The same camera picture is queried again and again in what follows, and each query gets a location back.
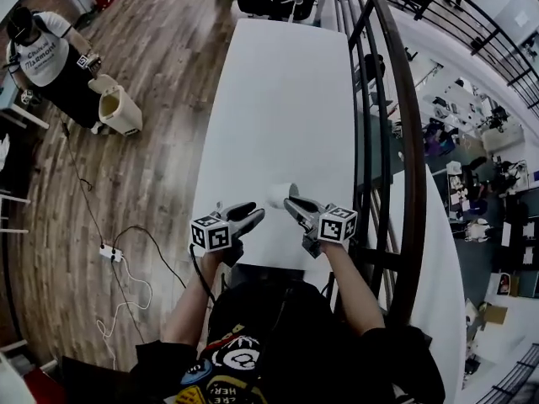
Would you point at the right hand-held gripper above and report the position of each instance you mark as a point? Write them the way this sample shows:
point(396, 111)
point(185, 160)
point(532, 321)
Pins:
point(337, 224)

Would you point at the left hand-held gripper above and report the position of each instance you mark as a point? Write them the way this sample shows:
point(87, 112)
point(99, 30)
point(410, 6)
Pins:
point(210, 234)

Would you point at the white cup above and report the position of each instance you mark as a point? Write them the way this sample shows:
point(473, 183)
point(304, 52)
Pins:
point(278, 194)

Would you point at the person's right forearm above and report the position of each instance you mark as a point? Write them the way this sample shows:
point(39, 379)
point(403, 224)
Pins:
point(351, 288)

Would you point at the person's left forearm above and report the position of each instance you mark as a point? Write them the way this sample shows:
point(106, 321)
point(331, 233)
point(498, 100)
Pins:
point(189, 305)

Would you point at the black metal railing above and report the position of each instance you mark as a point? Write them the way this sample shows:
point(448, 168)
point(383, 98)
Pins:
point(410, 141)
point(490, 40)

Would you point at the person's black printed shirt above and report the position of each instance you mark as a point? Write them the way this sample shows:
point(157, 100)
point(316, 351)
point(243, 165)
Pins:
point(295, 343)

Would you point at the white power strip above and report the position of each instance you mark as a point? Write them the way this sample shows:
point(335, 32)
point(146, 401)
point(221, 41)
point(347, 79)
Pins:
point(111, 253)

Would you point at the beige trash bin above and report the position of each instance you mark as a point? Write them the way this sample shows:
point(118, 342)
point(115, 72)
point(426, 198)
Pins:
point(122, 107)

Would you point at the cardboard box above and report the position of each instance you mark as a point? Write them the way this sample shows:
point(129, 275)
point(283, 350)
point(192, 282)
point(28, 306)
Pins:
point(494, 315)

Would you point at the black bag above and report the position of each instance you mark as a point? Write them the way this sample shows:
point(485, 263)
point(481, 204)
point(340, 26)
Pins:
point(97, 377)

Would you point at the black garment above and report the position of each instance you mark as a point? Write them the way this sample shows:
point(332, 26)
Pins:
point(17, 175)

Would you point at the white cloth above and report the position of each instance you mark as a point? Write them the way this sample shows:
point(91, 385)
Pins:
point(3, 154)

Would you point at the pale desk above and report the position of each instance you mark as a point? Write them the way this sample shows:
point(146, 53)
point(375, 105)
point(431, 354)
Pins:
point(8, 99)

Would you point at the white paper notice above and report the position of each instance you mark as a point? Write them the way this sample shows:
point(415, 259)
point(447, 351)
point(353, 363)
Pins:
point(521, 18)

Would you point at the white metal frame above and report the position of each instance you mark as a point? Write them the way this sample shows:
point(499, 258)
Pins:
point(12, 200)

